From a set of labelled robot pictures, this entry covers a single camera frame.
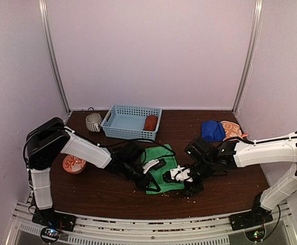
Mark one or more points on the striped ceramic cup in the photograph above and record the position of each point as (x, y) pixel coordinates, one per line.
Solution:
(93, 122)

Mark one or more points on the left aluminium corner post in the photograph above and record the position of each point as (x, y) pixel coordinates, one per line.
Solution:
(52, 55)

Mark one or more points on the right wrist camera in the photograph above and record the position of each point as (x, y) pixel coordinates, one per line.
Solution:
(179, 174)

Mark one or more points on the aluminium front rail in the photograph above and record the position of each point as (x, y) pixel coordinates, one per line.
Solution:
(214, 229)

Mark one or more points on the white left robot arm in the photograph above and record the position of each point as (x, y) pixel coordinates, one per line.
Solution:
(44, 144)

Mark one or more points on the right aluminium corner post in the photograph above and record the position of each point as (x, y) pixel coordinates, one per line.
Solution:
(245, 76)

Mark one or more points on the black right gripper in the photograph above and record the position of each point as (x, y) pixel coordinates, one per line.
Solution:
(190, 190)

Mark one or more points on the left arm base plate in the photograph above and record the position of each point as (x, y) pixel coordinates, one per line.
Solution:
(60, 221)

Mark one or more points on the blue towel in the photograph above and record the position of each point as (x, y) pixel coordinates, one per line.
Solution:
(212, 131)

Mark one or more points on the light blue perforated basket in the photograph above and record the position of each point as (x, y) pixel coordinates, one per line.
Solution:
(127, 122)

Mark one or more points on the white cloth under green towel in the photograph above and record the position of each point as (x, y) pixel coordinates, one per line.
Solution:
(232, 129)

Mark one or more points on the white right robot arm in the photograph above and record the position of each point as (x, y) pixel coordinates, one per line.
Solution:
(236, 153)

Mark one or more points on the aluminium corner post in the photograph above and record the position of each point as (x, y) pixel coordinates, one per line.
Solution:
(52, 55)
(245, 76)

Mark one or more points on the orange patterned bowl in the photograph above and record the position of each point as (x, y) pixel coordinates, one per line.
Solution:
(73, 165)

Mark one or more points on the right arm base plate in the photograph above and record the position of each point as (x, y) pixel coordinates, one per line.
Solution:
(249, 219)

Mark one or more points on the green towel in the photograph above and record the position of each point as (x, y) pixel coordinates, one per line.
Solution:
(156, 153)

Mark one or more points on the rust brown towel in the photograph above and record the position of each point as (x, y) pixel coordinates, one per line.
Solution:
(150, 123)

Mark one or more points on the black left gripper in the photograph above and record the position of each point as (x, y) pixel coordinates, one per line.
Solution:
(143, 183)

